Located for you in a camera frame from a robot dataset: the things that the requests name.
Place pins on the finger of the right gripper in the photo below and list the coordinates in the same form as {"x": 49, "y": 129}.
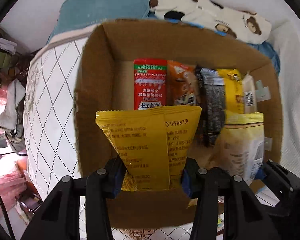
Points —
{"x": 281, "y": 182}

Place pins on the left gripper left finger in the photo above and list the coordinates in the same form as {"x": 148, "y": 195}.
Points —
{"x": 102, "y": 185}

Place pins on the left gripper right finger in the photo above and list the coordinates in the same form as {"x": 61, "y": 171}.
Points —
{"x": 203, "y": 185}

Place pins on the beige yellow-top snack packet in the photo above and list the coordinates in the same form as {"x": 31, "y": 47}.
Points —
{"x": 239, "y": 148}

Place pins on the yellow snack packet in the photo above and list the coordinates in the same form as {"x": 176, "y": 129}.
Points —
{"x": 153, "y": 143}

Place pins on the round white floral tabletop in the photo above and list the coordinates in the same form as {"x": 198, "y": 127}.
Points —
{"x": 49, "y": 111}

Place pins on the cream white barcode packet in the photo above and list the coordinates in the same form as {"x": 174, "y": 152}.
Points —
{"x": 249, "y": 95}

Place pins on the orange panda snack packet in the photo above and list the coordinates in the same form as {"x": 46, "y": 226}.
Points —
{"x": 183, "y": 84}

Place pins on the black grey snack packet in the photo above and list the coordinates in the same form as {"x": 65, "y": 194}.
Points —
{"x": 212, "y": 102}

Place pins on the pile of clothes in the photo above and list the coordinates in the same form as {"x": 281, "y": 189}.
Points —
{"x": 14, "y": 69}

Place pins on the cardboard milk carton box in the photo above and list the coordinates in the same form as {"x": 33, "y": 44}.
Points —
{"x": 105, "y": 82}

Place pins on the red snack packet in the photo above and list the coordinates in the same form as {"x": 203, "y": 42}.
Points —
{"x": 150, "y": 83}

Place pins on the blue bed sheet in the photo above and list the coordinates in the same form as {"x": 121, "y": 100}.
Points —
{"x": 265, "y": 47}

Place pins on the white textured blanket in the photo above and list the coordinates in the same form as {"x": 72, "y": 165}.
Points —
{"x": 287, "y": 44}

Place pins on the white bear print pillow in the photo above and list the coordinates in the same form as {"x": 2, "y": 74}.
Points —
{"x": 241, "y": 25}

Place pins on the teal blue pillow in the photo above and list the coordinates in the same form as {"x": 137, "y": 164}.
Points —
{"x": 78, "y": 14}

